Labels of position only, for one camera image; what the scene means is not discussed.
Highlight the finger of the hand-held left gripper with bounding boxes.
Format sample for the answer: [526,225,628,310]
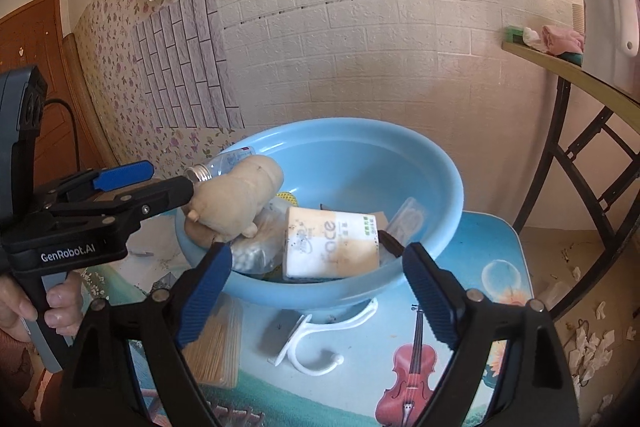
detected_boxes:
[37,161,155,208]
[50,177,195,230]

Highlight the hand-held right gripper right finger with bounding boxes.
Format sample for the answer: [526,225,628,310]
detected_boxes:
[402,243,581,427]

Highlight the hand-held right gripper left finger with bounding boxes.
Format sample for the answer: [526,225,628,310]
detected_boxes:
[60,242,233,427]

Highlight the clear plastic bag of beads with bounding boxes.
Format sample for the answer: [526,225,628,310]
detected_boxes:
[231,202,291,275]

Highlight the beige plush toy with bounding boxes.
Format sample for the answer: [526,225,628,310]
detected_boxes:
[182,155,285,244]

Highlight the white tissue pack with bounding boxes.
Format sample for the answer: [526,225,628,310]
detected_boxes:
[282,206,382,282]

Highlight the light blue plastic basin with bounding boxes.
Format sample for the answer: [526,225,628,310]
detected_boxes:
[175,118,463,310]

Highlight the printed blue desktop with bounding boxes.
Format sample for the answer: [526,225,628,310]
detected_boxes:
[80,207,538,427]

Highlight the person's left hand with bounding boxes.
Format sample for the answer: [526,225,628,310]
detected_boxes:
[0,274,83,343]

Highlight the clear box of toothpicks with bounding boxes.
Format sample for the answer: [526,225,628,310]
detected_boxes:
[185,294,246,389]

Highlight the clear plastic bottle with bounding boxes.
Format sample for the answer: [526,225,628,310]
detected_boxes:
[184,148,256,184]

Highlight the clear plastic box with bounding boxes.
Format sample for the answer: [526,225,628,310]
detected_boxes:
[385,197,428,240]

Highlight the white plastic hook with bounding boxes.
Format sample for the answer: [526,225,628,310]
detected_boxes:
[267,299,378,375]

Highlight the brown wooden door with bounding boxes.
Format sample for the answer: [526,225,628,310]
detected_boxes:
[0,0,101,178]

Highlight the scattered paper scraps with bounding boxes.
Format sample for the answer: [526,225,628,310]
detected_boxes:
[545,247,621,427]

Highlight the pink cloth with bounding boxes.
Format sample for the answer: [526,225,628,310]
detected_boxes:
[542,24,586,55]

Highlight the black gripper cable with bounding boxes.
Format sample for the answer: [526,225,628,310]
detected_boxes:
[45,99,81,172]

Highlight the black metal frame table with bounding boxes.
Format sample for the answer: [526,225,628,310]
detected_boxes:
[502,39,640,320]

